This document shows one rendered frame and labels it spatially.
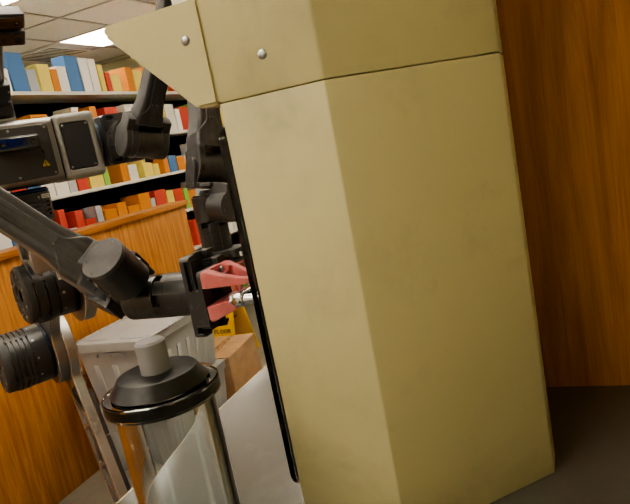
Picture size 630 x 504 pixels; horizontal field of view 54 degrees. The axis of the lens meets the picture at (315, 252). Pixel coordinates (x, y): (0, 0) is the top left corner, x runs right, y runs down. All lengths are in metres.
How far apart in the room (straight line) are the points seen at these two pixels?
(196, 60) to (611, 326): 0.66
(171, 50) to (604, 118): 0.56
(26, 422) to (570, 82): 2.61
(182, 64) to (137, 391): 0.31
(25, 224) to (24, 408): 2.17
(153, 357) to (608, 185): 0.63
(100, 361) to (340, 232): 2.50
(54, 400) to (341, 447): 2.53
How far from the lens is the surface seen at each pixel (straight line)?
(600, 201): 0.92
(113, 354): 2.96
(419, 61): 0.63
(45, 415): 3.10
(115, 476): 2.04
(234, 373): 3.57
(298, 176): 0.59
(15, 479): 3.02
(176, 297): 0.79
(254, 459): 0.93
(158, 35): 0.66
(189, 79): 0.64
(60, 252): 0.88
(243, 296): 0.70
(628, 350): 0.98
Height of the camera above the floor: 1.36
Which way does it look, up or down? 10 degrees down
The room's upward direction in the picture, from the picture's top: 11 degrees counter-clockwise
